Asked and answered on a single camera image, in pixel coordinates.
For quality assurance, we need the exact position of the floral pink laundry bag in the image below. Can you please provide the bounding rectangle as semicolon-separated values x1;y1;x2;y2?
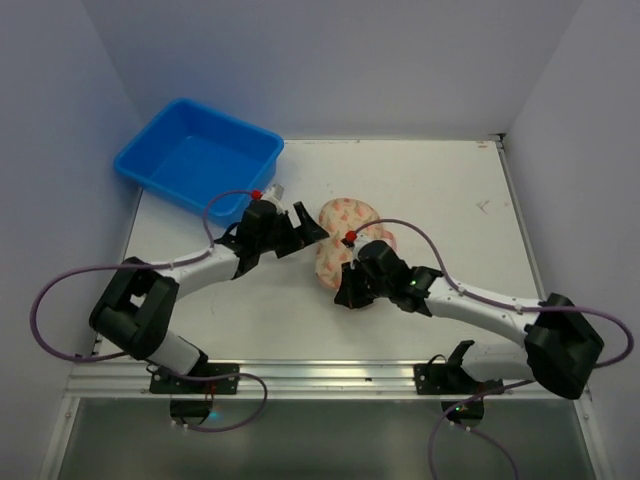
315;197;380;291

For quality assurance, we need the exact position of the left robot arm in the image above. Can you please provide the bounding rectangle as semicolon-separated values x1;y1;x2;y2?
89;200;329;378

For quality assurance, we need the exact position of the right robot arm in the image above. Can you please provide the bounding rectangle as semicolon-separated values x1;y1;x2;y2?
334;235;604;400

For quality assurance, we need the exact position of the blue plastic bin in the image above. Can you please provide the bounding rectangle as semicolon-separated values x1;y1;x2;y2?
114;98;284;227

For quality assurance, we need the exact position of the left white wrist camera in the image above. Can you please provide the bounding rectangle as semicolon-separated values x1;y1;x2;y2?
250;183;284;206

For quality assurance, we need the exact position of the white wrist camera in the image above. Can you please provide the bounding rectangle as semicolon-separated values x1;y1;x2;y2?
250;183;284;206
341;231;371;252

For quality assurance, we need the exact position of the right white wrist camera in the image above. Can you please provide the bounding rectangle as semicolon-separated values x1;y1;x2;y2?
341;231;371;252

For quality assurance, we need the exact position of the right black base bracket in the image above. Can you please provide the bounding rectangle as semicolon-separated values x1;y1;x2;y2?
413;340;503;428

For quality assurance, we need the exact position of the black base bracket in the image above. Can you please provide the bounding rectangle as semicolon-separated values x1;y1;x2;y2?
413;340;503;428
147;363;240;426

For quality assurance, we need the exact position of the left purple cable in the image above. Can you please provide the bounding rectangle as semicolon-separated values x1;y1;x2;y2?
30;188;269;432

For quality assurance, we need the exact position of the left black base bracket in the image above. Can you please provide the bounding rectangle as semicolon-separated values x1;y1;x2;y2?
147;363;240;426

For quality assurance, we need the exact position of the aluminium mounting rail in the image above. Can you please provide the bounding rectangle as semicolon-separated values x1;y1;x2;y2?
64;359;594;400

